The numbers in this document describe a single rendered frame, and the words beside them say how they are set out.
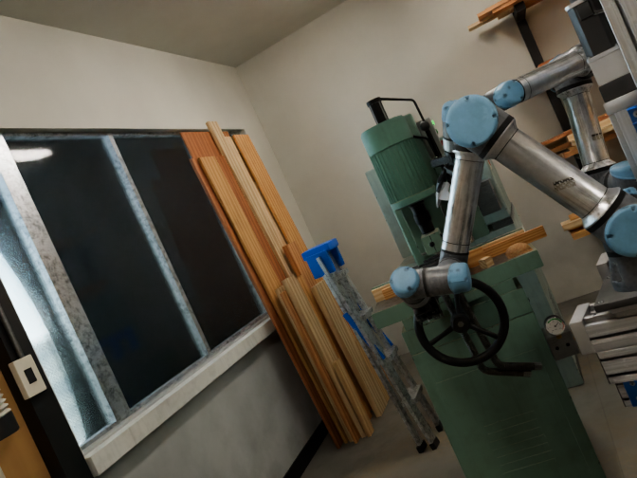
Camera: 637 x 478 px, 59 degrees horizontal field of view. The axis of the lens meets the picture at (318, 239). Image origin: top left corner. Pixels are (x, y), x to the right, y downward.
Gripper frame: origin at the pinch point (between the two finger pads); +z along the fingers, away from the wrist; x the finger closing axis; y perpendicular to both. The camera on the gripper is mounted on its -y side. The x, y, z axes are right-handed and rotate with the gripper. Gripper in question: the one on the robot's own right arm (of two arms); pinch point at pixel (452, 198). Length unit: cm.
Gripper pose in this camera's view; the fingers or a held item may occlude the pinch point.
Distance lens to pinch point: 202.8
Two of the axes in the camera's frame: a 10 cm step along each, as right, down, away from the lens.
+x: 8.3, -4.2, 3.6
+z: 1.7, 8.1, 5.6
